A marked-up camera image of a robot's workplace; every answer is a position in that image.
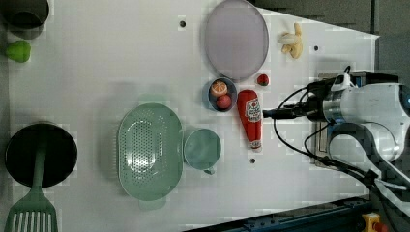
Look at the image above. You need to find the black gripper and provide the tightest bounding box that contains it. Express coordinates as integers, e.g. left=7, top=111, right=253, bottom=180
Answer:
left=262, top=80, right=333, bottom=122

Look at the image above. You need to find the red plush ketchup bottle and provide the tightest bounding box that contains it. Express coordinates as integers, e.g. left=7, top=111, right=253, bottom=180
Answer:
left=237, top=90, right=262, bottom=152

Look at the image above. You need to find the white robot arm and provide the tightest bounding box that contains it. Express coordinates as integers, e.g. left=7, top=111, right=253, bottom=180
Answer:
left=263, top=72, right=410, bottom=221

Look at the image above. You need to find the green oval strainer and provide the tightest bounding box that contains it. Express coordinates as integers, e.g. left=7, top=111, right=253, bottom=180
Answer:
left=117, top=94, right=183, bottom=211

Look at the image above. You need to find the toy strawberry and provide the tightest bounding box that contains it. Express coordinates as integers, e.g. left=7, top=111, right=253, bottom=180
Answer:
left=256, top=74, right=270, bottom=86

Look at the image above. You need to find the silver toaster oven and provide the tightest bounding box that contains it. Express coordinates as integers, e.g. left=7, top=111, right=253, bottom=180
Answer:
left=323, top=72, right=408, bottom=161

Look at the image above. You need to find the toy peeled banana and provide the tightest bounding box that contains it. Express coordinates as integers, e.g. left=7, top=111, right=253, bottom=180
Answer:
left=278, top=23, right=304, bottom=59

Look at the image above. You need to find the toy red apple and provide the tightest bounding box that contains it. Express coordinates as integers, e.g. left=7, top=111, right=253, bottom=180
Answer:
left=217, top=95, right=232, bottom=109

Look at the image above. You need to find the small blue bowl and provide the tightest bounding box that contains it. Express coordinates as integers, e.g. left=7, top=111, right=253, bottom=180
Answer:
left=202, top=77, right=237, bottom=112

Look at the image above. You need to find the toy orange slice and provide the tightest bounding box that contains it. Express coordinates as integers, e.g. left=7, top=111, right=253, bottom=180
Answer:
left=210, top=80, right=228, bottom=98

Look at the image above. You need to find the lavender round plate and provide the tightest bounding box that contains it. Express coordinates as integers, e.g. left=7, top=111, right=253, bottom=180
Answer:
left=204, top=0, right=269, bottom=80

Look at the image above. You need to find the light green cup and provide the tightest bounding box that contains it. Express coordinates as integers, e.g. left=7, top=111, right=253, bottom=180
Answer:
left=184, top=129, right=221, bottom=175

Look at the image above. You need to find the black frying pan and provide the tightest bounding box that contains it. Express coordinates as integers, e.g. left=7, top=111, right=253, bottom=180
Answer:
left=5, top=123, right=77, bottom=188

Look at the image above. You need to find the green slotted spatula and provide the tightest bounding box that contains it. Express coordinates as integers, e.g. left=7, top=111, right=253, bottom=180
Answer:
left=4, top=143, right=58, bottom=232

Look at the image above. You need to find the green toy pepper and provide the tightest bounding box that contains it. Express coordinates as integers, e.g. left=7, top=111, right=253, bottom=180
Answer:
left=6, top=41, right=31, bottom=63

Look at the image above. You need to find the dark grey pot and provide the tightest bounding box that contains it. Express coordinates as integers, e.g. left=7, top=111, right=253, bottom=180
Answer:
left=1, top=0, right=49, bottom=40

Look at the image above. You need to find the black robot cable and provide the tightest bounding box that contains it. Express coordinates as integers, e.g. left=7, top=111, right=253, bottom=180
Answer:
left=273, top=66, right=378, bottom=191

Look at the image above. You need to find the blue metal frame rail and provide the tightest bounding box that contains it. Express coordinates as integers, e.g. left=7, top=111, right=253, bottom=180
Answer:
left=185, top=197, right=372, bottom=232

